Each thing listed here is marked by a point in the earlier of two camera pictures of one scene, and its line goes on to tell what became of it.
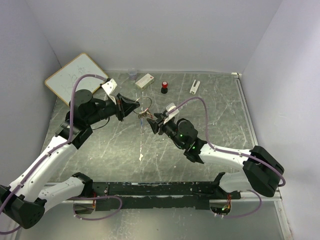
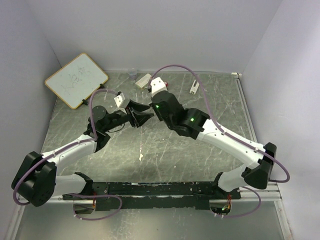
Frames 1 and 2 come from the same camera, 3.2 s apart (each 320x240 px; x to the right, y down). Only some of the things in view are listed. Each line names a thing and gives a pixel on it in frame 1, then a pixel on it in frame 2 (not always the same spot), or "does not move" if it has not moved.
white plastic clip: x=193 y=89 does not move
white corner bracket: x=236 y=73 does not move
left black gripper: x=124 y=106 → x=138 y=119
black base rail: x=172 y=195 does not move
